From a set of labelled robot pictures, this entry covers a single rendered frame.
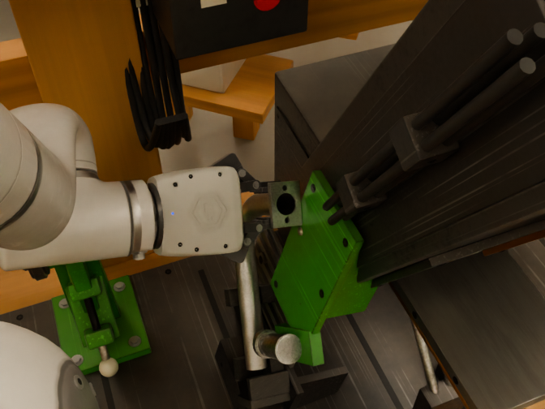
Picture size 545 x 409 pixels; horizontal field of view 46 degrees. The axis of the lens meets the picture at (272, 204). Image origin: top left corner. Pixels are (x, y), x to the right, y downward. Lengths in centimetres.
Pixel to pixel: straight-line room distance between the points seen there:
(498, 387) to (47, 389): 61
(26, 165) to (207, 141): 226
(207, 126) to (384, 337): 183
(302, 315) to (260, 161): 180
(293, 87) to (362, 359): 43
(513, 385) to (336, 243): 26
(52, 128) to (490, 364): 54
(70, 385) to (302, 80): 73
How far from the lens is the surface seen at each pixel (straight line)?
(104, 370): 99
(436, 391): 91
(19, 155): 42
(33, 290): 119
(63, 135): 60
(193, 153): 263
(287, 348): 82
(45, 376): 25
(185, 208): 72
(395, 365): 104
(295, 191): 78
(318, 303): 77
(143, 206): 69
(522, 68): 36
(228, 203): 74
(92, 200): 69
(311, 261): 77
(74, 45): 87
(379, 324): 107
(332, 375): 95
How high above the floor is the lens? 180
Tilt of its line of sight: 48 degrees down
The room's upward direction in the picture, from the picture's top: straight up
